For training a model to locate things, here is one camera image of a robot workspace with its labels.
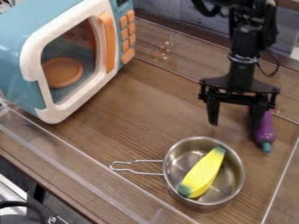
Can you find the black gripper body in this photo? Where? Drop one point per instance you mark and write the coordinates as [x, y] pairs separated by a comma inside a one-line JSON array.
[[238, 87]]

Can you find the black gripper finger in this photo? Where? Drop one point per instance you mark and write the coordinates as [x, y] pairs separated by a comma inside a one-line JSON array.
[[257, 111], [213, 109]]

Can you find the purple toy eggplant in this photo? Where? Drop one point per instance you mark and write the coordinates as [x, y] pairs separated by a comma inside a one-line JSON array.
[[264, 132]]

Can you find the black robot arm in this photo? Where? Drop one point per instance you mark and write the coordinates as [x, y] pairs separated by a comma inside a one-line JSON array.
[[253, 32]]

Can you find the orange microwave turntable plate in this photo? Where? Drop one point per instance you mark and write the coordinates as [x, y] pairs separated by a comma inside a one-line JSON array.
[[62, 71]]

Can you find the blue toy microwave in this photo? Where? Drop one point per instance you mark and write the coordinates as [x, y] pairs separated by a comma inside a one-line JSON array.
[[93, 31]]

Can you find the silver pot with wire handle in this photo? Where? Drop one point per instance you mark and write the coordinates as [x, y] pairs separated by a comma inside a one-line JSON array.
[[181, 159]]

